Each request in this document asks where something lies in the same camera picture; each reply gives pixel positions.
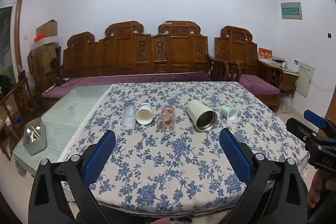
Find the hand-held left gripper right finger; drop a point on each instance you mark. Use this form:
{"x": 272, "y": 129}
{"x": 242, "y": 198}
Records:
{"x": 235, "y": 155}

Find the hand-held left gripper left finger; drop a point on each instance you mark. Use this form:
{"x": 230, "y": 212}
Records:
{"x": 101, "y": 153}

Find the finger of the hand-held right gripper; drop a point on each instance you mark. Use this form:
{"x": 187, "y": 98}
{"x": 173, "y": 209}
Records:
{"x": 299, "y": 127}
{"x": 315, "y": 117}

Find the small green cup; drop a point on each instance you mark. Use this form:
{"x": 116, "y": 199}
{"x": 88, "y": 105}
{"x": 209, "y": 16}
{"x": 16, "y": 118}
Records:
{"x": 229, "y": 112}

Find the clear plastic cup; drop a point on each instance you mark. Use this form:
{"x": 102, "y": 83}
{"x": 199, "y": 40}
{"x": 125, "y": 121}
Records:
{"x": 129, "y": 119}

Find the cream steel-lined tumbler cup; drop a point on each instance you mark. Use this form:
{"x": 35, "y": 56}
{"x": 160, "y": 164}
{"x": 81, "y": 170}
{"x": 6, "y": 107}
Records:
{"x": 200, "y": 115}

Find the white paper cup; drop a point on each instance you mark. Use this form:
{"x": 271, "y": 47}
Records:
{"x": 145, "y": 115}

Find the glass cup with red flowers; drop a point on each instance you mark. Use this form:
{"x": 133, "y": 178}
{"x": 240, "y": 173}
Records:
{"x": 166, "y": 122}

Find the person's right hand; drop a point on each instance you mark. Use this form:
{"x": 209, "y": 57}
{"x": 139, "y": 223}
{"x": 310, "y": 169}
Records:
{"x": 319, "y": 187}

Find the clear plastic bag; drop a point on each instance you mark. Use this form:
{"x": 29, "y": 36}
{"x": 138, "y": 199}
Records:
{"x": 285, "y": 103}

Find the wooden side table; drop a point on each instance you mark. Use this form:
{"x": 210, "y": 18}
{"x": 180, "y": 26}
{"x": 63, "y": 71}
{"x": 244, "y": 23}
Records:
{"x": 288, "y": 81}

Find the white router box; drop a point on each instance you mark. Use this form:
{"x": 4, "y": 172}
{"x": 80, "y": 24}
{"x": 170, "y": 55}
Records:
{"x": 293, "y": 65}

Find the short purple seat cushion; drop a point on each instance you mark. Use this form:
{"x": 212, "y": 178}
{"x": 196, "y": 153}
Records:
{"x": 258, "y": 83}

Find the blue floral tablecloth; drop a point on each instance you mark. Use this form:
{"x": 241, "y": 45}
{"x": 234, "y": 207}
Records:
{"x": 170, "y": 163}

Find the grey plastic container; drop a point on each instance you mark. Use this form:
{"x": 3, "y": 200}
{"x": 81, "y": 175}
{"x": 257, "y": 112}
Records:
{"x": 34, "y": 146}

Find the wooden chopsticks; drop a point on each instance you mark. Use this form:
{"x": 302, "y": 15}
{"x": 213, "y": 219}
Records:
{"x": 35, "y": 132}

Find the long purple sofa cushion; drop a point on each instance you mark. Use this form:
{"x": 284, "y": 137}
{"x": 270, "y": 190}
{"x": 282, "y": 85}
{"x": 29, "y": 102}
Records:
{"x": 126, "y": 80}

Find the red desk calendar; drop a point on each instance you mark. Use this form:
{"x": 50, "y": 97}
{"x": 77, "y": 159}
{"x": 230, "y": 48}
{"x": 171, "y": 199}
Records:
{"x": 265, "y": 54}

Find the wooden side chair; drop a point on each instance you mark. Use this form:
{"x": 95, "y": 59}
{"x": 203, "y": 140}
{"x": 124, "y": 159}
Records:
{"x": 15, "y": 108}

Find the carved wooden armchair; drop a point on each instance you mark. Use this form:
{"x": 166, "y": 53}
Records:
{"x": 236, "y": 50}

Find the black floor fan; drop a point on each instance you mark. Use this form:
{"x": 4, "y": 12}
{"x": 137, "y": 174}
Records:
{"x": 55, "y": 64}

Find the carved wooden sofa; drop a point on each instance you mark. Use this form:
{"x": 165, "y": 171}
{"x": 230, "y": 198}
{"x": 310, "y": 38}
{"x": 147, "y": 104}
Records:
{"x": 136, "y": 53}

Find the large cardboard box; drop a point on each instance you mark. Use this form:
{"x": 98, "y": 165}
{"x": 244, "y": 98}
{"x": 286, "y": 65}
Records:
{"x": 43, "y": 56}

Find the red plastic bag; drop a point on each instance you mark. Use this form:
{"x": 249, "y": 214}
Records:
{"x": 40, "y": 37}

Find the small cardboard box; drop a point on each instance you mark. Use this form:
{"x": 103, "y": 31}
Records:
{"x": 47, "y": 28}

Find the wall electrical panel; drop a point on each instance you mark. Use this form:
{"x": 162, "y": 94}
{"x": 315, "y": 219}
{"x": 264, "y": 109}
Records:
{"x": 290, "y": 11}

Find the wooden door frame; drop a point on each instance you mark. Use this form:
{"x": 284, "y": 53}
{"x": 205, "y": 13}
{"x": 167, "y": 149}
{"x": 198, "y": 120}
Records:
{"x": 19, "y": 24}

